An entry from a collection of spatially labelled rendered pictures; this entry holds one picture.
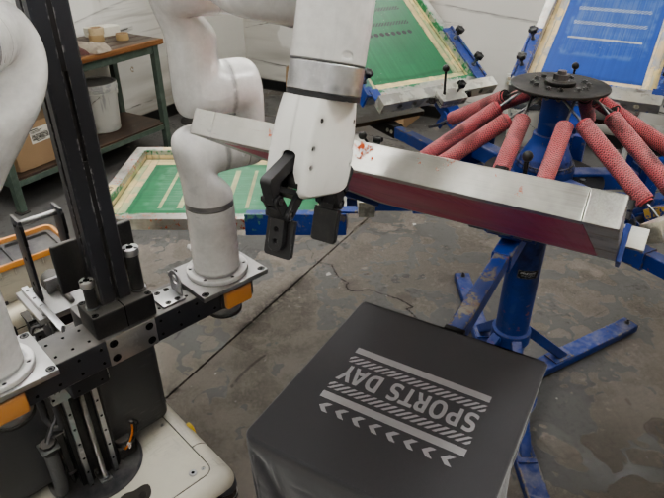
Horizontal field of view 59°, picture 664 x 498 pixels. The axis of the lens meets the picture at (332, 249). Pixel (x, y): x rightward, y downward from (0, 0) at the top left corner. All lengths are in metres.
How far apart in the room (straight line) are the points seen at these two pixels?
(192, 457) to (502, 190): 1.54
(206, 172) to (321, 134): 0.55
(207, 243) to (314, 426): 0.40
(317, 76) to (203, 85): 0.50
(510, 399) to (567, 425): 1.37
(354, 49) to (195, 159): 0.56
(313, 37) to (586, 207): 0.33
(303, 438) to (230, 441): 1.30
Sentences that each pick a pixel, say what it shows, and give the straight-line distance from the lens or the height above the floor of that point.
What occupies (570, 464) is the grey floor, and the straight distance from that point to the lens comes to 2.48.
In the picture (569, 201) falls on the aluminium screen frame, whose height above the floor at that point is 1.53.
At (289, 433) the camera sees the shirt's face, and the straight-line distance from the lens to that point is 1.14.
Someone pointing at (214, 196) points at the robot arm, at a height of 1.33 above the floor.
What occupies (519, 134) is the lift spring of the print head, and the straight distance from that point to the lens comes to 1.82.
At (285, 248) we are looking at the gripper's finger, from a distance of 0.58.
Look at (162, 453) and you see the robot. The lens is 2.06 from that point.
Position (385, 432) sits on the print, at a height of 0.95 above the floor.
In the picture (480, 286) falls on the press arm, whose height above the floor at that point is 0.92.
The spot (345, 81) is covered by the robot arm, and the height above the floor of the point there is 1.66.
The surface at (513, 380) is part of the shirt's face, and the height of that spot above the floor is 0.95.
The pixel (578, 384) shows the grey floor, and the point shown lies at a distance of 2.81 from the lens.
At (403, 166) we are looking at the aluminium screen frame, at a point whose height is 1.52.
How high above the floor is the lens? 1.80
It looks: 31 degrees down
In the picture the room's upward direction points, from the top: straight up
